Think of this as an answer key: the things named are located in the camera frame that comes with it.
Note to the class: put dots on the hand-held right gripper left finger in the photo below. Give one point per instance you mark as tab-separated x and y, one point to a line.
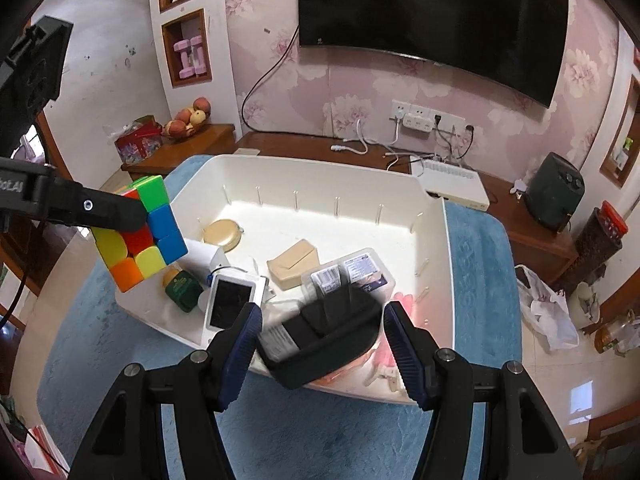
240	355

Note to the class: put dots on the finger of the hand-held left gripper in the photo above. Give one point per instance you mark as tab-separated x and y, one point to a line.
110	210

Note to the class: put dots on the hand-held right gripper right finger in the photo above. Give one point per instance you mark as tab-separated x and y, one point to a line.
407	355

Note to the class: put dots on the multicoloured puzzle cube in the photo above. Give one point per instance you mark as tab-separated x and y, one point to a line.
160	225

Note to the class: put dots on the white compact camera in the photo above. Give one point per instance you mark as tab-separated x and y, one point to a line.
227	302

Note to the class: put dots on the black box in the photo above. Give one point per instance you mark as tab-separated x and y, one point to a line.
325	355

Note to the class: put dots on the green bottle gold cap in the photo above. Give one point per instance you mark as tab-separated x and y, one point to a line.
182	292

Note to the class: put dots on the clear plastic box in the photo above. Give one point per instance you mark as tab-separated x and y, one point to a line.
370	272

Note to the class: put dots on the white charger box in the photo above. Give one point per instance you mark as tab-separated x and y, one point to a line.
205	257

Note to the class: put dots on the beige wedge block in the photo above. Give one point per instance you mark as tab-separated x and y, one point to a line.
292	265

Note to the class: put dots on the gold lid jar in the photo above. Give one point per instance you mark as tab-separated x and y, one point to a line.
222	234

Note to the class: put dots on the white plastic storage bin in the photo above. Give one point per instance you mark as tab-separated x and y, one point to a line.
350	225

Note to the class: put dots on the red gift box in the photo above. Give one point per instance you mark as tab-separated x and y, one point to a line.
140	142

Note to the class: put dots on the blue fleece blanket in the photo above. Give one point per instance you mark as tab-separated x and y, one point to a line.
310	435

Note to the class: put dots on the fruit basket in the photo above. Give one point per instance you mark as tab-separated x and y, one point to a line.
185	120

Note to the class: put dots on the wooden side cabinet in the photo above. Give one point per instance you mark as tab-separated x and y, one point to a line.
210	140

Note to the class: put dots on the white plastic bag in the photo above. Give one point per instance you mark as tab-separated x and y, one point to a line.
550	315

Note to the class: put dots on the pink dumbbell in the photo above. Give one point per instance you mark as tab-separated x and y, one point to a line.
198	56
184	60

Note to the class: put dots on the white set-top box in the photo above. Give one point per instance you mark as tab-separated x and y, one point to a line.
455	185

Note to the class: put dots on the white bucket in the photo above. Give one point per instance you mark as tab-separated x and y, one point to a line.
585	305

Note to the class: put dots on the wooden television cabinet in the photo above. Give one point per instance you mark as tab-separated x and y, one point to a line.
300	142

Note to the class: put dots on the small white figurine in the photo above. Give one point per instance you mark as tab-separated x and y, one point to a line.
519	186

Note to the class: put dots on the orange oil bottle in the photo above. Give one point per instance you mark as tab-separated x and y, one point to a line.
611	337

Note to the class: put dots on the brown wicker basket red lid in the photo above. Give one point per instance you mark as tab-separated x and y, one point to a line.
597	245

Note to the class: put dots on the dark green heater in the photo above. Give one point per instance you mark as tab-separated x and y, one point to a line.
552	190

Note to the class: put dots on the white power strip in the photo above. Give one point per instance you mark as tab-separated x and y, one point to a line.
417	123

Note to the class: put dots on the small green white bottle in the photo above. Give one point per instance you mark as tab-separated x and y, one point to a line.
625	150

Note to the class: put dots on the black television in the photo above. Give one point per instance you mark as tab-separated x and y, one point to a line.
430	10

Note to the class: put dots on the white wall outlet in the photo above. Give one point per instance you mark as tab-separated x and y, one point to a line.
400	107

